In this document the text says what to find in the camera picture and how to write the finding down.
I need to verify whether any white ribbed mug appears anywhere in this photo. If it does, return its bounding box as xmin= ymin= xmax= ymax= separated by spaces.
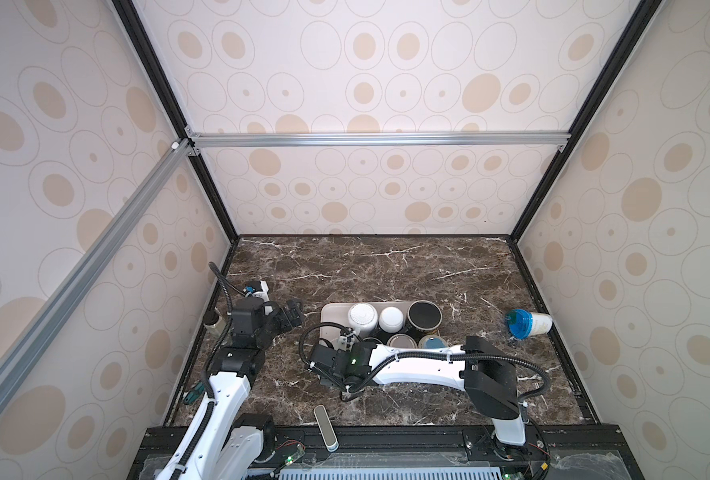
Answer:
xmin=347 ymin=303 xmax=379 ymax=337

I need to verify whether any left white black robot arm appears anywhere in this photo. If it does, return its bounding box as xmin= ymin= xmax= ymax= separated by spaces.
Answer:
xmin=157 ymin=263 xmax=305 ymax=479

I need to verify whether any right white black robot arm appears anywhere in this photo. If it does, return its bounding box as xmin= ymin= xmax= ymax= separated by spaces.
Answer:
xmin=298 ymin=322 xmax=551 ymax=447

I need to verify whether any pink mug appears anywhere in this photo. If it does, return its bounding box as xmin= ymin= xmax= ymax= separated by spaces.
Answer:
xmin=387 ymin=334 xmax=418 ymax=349

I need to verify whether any small white black mug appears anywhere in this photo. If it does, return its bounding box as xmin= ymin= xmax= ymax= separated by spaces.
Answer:
xmin=378 ymin=306 xmax=405 ymax=334

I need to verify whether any blue mug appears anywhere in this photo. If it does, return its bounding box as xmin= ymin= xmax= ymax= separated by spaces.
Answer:
xmin=418 ymin=335 xmax=448 ymax=349

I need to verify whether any black skull pattern mug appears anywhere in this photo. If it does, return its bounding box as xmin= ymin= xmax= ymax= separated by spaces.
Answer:
xmin=406 ymin=300 xmax=443 ymax=341

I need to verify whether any beige plastic tray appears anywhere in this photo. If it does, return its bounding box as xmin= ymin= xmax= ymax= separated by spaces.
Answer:
xmin=320 ymin=301 xmax=420 ymax=362

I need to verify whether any small bottle black cap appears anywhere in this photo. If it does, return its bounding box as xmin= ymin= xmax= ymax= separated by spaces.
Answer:
xmin=203 ymin=309 xmax=226 ymax=338

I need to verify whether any grey white remote bar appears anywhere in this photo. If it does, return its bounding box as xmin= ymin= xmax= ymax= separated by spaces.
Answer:
xmin=313 ymin=405 xmax=339 ymax=452

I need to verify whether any white cup blue lid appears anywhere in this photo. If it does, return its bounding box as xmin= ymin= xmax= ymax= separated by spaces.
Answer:
xmin=505 ymin=309 xmax=553 ymax=340

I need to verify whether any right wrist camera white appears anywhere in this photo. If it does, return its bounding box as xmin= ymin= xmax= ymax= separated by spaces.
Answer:
xmin=337 ymin=332 xmax=359 ymax=352

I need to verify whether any green handled screwdriver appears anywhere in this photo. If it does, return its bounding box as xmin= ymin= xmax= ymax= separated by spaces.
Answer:
xmin=182 ymin=381 xmax=206 ymax=406

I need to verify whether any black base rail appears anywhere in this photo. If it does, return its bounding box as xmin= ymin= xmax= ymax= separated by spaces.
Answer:
xmin=126 ymin=423 xmax=647 ymax=480

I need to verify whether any diagonal aluminium frame bar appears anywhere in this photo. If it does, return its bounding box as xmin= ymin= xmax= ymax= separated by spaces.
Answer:
xmin=0 ymin=138 xmax=194 ymax=415

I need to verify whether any horizontal aluminium frame bar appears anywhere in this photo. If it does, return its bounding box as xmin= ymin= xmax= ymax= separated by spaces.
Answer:
xmin=173 ymin=130 xmax=571 ymax=153

